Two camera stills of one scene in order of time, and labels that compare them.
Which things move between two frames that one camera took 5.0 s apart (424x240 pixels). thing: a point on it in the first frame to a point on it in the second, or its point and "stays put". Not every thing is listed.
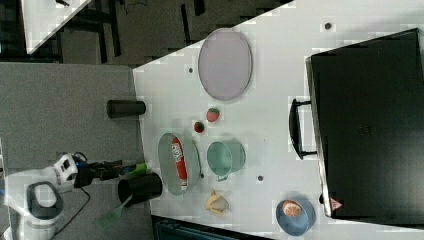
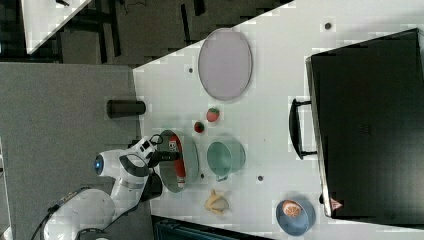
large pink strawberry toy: (212, 114) stays put
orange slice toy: (291, 208) stays put
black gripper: (85, 172) to (156, 156)
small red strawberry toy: (199, 127) stays put
